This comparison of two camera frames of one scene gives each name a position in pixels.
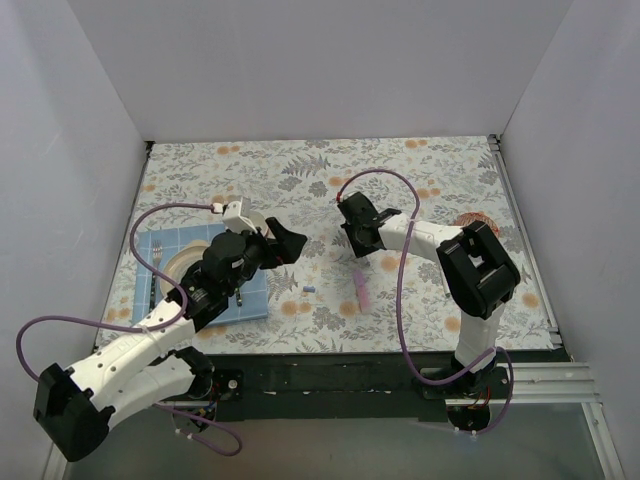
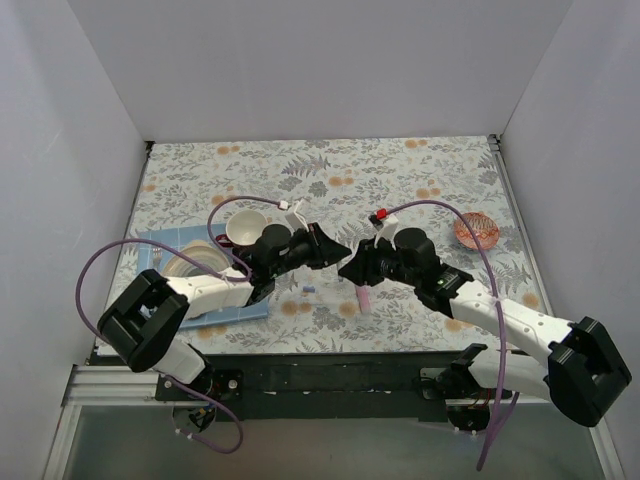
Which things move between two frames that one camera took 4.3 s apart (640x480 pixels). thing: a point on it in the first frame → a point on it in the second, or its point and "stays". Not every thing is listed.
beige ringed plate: x=179 y=261 stays
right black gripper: x=357 y=218 → x=373 y=263
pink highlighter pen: x=363 y=292 stays
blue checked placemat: x=246 y=303 stays
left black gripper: x=270 y=244 → x=314 y=244
